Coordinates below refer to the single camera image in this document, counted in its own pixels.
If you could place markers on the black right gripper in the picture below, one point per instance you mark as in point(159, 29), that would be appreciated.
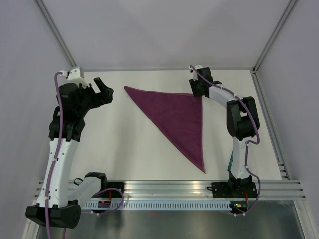
point(193, 83)

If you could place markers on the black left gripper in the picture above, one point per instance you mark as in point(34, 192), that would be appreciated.
point(105, 92)

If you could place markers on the purple cloth napkin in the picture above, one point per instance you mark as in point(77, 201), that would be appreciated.
point(178, 116)

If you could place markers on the green handled knife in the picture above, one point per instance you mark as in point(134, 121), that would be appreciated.
point(230, 162)

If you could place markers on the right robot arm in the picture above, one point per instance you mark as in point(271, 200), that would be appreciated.
point(242, 124)

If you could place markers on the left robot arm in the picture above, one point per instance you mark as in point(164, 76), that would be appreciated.
point(55, 206)

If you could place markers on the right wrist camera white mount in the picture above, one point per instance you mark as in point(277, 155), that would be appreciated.
point(195, 68)

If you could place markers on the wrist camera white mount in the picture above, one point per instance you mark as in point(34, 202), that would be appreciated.
point(195, 68)
point(75, 76)

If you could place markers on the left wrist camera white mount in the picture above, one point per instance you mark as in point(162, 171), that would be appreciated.
point(75, 76)

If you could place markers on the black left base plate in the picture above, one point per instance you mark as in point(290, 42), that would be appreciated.
point(117, 187)

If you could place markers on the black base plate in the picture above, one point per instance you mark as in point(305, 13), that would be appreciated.
point(117, 187)
point(223, 190)

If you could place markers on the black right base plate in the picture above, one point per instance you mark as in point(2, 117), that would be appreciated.
point(223, 190)

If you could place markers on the white slotted cable duct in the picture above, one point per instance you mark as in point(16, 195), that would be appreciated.
point(160, 205)

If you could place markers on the aluminium frame post left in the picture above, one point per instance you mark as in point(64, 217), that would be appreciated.
point(41, 6)

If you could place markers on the aluminium frame post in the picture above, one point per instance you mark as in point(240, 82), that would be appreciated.
point(41, 6)
point(275, 33)

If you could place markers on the aluminium frame post right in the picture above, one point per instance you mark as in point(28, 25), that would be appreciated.
point(275, 33)

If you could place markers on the aluminium front rail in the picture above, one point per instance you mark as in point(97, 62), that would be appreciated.
point(197, 190)

